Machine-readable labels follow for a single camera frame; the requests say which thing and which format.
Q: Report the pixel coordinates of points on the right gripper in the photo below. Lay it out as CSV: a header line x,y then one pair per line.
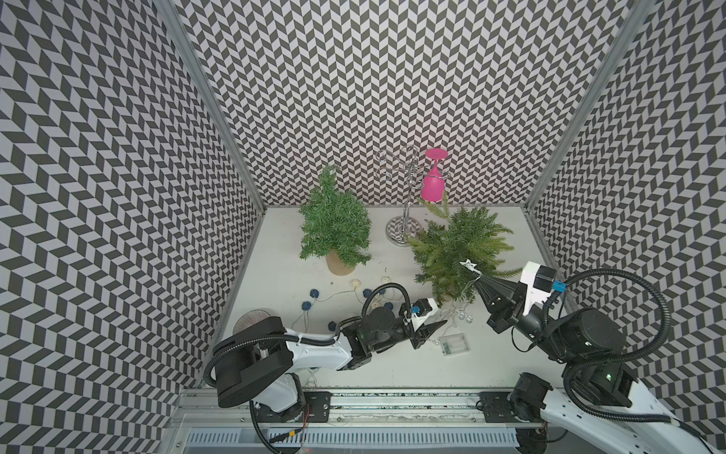
x,y
504,303

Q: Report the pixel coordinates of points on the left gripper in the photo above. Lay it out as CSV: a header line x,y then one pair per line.
x,y
423,332

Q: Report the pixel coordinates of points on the clear bulb string light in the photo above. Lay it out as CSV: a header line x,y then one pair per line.
x,y
454,312

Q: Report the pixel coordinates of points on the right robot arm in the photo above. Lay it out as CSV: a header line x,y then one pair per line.
x,y
602,400

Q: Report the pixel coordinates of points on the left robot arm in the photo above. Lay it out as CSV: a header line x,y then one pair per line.
x,y
259,364

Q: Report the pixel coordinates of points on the light green christmas tree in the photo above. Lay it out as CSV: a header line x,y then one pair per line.
x,y
453,255

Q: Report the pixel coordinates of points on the dark green small christmas tree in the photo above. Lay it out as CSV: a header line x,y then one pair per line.
x,y
336,226

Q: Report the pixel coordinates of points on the clear battery box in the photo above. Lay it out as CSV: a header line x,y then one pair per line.
x,y
454,345

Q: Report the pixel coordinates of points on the blue and white ball garland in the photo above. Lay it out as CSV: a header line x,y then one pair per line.
x,y
356,293

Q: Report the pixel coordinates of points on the pink plastic wine glass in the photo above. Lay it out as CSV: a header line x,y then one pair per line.
x,y
434,183

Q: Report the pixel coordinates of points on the clear glass dish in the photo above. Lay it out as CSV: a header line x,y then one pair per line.
x,y
249,319

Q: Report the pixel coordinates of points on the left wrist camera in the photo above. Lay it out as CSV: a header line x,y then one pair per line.
x,y
421,311

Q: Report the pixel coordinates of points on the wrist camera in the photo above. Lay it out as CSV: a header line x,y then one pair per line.
x,y
421,311
540,281

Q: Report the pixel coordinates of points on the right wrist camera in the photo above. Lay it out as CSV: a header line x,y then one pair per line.
x,y
540,281

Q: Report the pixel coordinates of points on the metal front rail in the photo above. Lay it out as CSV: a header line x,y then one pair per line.
x,y
361,406

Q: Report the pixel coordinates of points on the chrome wire glass rack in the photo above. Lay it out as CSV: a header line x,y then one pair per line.
x,y
396,182

